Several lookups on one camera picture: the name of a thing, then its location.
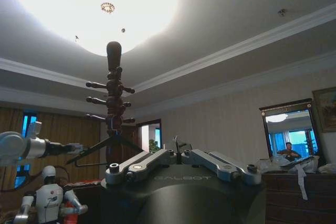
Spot white humanoid robot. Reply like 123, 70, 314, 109
13, 165, 89, 224

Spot round gold ceiling lamp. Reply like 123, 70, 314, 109
100, 2, 117, 14

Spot dark wooden door frame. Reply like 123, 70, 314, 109
136, 118, 162, 154

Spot dark framed wall mirror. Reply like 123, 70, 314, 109
258, 98, 327, 166

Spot gold framed wall picture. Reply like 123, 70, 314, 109
311, 87, 336, 133

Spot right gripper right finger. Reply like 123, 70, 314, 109
180, 142, 262, 186

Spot person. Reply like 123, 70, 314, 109
277, 142, 301, 158

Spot clear plastic bags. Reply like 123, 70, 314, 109
258, 155, 320, 174

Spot black clothes hanger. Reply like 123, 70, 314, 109
65, 119, 145, 167

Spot brown window curtain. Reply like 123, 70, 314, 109
0, 107, 101, 191

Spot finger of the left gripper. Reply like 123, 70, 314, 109
65, 148, 90, 156
64, 142, 85, 151

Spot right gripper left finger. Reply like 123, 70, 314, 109
104, 135, 182, 185

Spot brown wooden coat rack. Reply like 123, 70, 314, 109
84, 40, 137, 167

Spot brown wooden dresser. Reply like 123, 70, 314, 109
262, 165, 336, 224

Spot white paper strip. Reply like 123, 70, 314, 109
293, 165, 308, 200

